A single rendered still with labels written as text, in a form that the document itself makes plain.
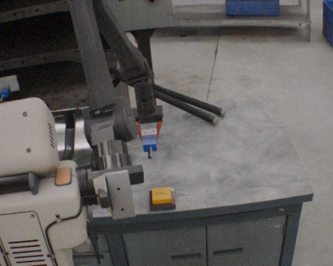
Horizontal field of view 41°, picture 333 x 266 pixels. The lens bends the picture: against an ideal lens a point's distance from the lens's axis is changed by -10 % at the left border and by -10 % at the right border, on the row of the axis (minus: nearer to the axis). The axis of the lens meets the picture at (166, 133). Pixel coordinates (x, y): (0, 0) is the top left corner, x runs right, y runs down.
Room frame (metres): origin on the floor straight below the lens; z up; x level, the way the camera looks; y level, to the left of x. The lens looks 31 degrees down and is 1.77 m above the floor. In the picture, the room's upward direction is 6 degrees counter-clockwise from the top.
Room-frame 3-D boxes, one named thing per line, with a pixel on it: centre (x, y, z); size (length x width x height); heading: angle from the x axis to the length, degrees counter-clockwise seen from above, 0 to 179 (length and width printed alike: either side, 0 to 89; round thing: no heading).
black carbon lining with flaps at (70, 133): (1.43, 0.30, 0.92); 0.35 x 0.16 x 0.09; 0
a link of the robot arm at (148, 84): (1.35, 0.06, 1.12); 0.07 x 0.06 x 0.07; 175
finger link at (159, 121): (1.34, 0.04, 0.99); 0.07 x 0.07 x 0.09; 89
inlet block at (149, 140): (1.30, 0.06, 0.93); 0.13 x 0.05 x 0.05; 179
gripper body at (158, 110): (1.34, 0.06, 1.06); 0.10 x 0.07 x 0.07; 89
